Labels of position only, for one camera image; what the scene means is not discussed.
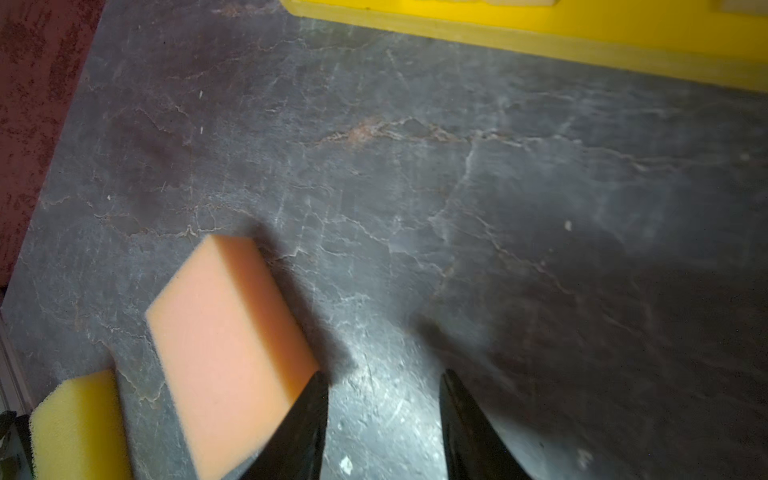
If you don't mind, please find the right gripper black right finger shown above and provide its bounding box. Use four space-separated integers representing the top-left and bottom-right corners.
439 369 532 480

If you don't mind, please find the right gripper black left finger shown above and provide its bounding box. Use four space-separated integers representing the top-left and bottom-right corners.
240 371 329 480

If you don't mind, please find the salmon orange sponge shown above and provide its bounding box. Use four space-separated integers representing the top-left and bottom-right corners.
145 234 320 479

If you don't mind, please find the large yellow sponge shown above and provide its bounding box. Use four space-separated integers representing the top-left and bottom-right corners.
30 370 133 480

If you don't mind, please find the yellow shelf unit pink blue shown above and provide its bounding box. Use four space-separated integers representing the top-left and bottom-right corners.
283 1 767 92

